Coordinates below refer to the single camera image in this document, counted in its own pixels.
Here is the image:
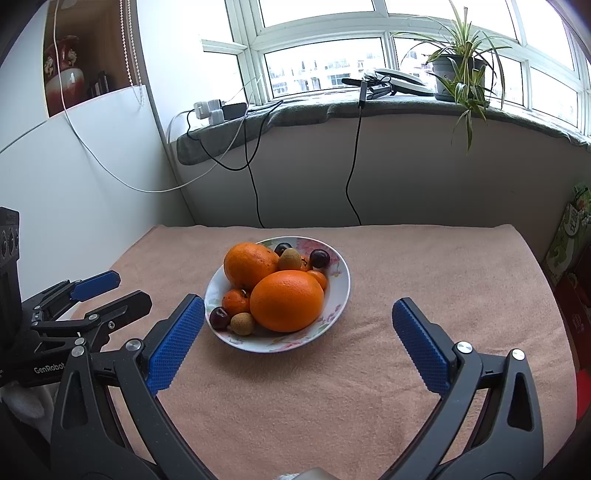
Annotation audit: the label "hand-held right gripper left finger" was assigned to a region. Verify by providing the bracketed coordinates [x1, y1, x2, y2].
[50, 293, 206, 480]

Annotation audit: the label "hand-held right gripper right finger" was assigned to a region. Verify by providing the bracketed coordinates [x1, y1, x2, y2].
[392, 298, 542, 480]

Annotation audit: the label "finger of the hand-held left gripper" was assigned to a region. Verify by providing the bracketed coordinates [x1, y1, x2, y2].
[30, 290, 153, 355]
[21, 270, 122, 320]

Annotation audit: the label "small mandarin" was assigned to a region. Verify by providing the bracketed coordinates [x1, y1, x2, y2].
[222, 288, 252, 315]

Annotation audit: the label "floral white plate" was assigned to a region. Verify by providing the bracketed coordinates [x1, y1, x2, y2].
[204, 236, 351, 354]

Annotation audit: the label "large dimpled round orange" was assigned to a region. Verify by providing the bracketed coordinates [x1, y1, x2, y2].
[224, 242, 280, 291]

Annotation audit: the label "large smooth oval orange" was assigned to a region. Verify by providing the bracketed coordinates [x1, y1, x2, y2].
[249, 270, 325, 333]

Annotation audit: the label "white cabinet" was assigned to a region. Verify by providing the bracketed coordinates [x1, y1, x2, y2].
[0, 78, 195, 259]

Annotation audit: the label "pink towel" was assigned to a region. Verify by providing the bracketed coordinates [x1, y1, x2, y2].
[99, 224, 578, 480]

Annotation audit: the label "green printed box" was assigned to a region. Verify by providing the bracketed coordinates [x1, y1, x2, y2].
[544, 182, 591, 283]

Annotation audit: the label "white power adapters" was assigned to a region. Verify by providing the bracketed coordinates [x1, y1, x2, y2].
[193, 99, 222, 120]

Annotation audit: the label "red white vase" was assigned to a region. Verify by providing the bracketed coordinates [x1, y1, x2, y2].
[44, 34, 89, 114]

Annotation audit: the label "grey sill cloth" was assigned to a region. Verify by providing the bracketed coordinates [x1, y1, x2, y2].
[177, 95, 591, 166]

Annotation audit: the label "potted spider plant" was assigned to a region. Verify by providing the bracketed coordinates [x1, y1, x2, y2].
[392, 0, 513, 153]

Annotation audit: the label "white cable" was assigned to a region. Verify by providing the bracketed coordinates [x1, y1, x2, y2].
[53, 0, 273, 193]

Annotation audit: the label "black looped cable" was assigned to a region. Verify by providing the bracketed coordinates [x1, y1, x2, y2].
[186, 99, 284, 229]

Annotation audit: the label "black cable with switch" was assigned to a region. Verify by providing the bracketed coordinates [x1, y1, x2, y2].
[345, 82, 370, 226]

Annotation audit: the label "white bead cord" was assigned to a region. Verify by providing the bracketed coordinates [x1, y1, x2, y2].
[117, 0, 145, 105]

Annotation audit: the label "white window frame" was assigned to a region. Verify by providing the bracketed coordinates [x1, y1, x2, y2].
[201, 0, 591, 144]

